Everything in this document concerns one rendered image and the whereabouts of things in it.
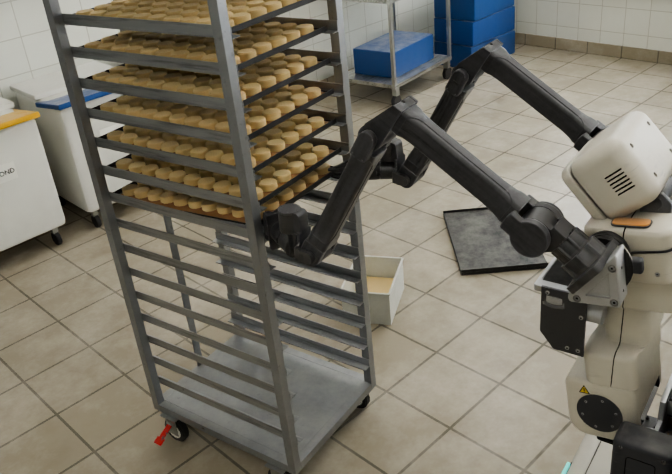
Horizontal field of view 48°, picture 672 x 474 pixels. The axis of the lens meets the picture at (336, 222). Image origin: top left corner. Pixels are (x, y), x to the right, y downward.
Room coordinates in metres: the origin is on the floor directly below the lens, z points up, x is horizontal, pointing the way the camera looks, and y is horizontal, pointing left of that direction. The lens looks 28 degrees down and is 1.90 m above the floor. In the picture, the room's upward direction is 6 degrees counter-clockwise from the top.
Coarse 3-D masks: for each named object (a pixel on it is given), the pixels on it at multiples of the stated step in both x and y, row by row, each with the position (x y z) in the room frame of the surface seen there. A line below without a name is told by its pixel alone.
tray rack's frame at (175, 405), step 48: (48, 0) 2.06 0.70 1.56; (96, 144) 2.09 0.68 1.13; (96, 192) 2.08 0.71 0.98; (144, 336) 2.08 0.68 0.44; (240, 336) 2.42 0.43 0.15; (192, 384) 2.15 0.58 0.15; (240, 384) 2.13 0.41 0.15; (288, 384) 2.10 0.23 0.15; (336, 384) 2.07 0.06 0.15; (240, 432) 1.88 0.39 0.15
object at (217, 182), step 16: (304, 144) 2.09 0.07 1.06; (128, 160) 2.11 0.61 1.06; (144, 160) 2.12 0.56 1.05; (288, 160) 2.01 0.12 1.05; (304, 160) 1.98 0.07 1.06; (160, 176) 1.98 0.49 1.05; (176, 176) 1.95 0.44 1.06; (192, 176) 1.94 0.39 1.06; (208, 176) 1.96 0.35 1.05; (224, 176) 1.93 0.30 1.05; (272, 176) 1.92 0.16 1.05; (288, 176) 1.88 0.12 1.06; (224, 192) 1.85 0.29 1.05
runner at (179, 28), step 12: (72, 24) 2.07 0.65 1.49; (84, 24) 2.04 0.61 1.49; (96, 24) 2.00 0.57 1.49; (108, 24) 1.98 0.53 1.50; (120, 24) 1.95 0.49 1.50; (132, 24) 1.92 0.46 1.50; (144, 24) 1.89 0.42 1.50; (156, 24) 1.87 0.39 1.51; (168, 24) 1.84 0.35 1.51; (180, 24) 1.81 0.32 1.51; (192, 24) 1.79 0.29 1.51; (204, 24) 1.77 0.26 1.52; (204, 36) 1.77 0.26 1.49
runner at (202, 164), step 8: (104, 144) 2.06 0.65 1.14; (112, 144) 2.04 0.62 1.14; (120, 144) 2.02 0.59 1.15; (128, 144) 2.00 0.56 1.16; (128, 152) 2.00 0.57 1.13; (136, 152) 1.98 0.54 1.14; (144, 152) 1.96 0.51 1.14; (152, 152) 1.94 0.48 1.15; (160, 152) 1.92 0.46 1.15; (168, 152) 1.90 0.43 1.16; (160, 160) 1.92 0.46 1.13; (168, 160) 1.90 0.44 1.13; (176, 160) 1.88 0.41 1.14; (184, 160) 1.87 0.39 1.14; (192, 160) 1.85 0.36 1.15; (200, 160) 1.83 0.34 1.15; (208, 160) 1.81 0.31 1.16; (200, 168) 1.83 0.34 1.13; (208, 168) 1.81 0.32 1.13; (216, 168) 1.80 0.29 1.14; (224, 168) 1.78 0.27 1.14; (232, 168) 1.76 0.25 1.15; (256, 176) 1.74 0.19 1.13
